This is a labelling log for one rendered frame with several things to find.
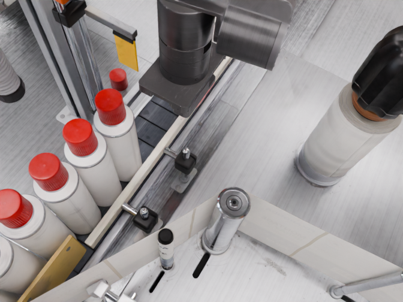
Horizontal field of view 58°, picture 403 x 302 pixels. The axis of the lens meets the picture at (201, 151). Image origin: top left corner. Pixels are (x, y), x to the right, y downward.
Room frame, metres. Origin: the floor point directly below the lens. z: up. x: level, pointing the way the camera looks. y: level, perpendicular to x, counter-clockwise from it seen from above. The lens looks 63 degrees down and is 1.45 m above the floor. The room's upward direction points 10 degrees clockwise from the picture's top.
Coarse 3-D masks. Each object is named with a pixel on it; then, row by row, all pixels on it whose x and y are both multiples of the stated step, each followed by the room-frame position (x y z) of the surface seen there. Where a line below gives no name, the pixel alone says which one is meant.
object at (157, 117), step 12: (156, 96) 0.38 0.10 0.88; (144, 108) 0.35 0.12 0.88; (156, 108) 0.35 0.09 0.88; (168, 108) 0.36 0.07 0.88; (144, 120) 0.32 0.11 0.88; (156, 120) 0.33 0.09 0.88; (168, 120) 0.33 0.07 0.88; (144, 132) 0.30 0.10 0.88; (156, 132) 0.30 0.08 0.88; (180, 132) 0.31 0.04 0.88; (144, 144) 0.28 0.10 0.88; (156, 144) 0.28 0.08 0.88; (144, 156) 0.25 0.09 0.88; (144, 180) 0.21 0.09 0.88; (120, 216) 0.15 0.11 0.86; (84, 240) 0.10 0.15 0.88; (84, 264) 0.07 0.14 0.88; (72, 276) 0.05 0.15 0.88
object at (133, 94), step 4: (136, 84) 0.34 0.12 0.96; (132, 88) 0.33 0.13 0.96; (136, 88) 0.33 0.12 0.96; (128, 92) 0.32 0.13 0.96; (132, 92) 0.32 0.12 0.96; (136, 92) 0.33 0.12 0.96; (140, 92) 0.33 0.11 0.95; (128, 96) 0.32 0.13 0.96; (132, 96) 0.32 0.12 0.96; (136, 96) 0.32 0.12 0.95; (124, 100) 0.31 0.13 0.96; (128, 100) 0.31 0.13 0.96; (132, 100) 0.31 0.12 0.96; (128, 104) 0.30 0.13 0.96; (44, 204) 0.13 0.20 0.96
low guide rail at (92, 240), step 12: (228, 60) 0.47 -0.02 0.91; (216, 72) 0.43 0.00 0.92; (180, 120) 0.32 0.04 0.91; (168, 132) 0.29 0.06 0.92; (168, 144) 0.27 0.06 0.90; (156, 156) 0.24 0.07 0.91; (144, 168) 0.22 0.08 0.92; (132, 180) 0.20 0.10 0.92; (132, 192) 0.18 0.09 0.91; (120, 204) 0.16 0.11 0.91; (108, 216) 0.13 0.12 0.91; (96, 228) 0.11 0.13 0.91; (108, 228) 0.12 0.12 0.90; (96, 240) 0.10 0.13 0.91
